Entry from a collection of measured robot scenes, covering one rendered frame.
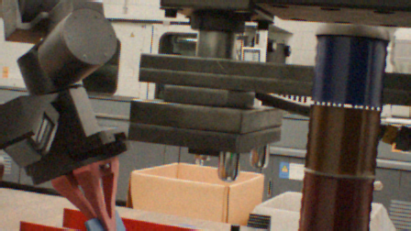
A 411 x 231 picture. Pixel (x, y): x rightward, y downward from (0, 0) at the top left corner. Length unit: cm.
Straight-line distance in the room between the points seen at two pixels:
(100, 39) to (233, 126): 17
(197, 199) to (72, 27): 236
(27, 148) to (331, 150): 34
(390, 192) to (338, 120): 477
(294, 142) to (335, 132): 485
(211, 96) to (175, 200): 241
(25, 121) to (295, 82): 24
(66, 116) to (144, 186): 239
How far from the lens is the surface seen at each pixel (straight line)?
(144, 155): 563
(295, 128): 518
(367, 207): 35
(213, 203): 292
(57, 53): 63
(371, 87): 34
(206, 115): 55
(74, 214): 99
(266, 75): 58
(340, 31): 34
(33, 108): 62
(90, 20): 64
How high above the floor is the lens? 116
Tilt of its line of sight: 3 degrees down
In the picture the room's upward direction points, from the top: 5 degrees clockwise
